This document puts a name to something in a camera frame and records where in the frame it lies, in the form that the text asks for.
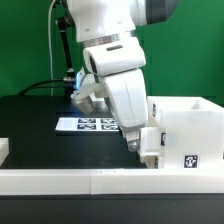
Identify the marker tag sheet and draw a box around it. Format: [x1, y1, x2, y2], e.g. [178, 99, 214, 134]
[55, 117, 119, 132]

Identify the white fence rail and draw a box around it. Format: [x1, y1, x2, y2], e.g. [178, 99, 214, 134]
[0, 169, 224, 195]
[0, 138, 9, 166]

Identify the white cable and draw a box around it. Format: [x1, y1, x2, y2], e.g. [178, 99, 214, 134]
[47, 0, 58, 81]

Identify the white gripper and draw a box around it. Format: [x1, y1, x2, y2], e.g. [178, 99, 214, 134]
[100, 69, 148, 152]

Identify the white drawer cabinet frame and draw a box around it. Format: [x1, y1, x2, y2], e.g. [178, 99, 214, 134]
[147, 96, 224, 169]

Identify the white drawer box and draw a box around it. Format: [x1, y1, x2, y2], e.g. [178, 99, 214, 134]
[139, 127, 166, 159]
[146, 155, 164, 169]

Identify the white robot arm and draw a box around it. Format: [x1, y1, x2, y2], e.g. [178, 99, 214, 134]
[65, 0, 179, 152]

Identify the white front fence rail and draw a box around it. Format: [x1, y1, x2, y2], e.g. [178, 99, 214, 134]
[0, 169, 224, 195]

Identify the white left fence rail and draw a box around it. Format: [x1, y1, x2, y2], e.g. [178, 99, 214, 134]
[0, 138, 9, 166]

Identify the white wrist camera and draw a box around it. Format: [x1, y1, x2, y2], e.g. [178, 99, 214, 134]
[83, 37, 146, 76]

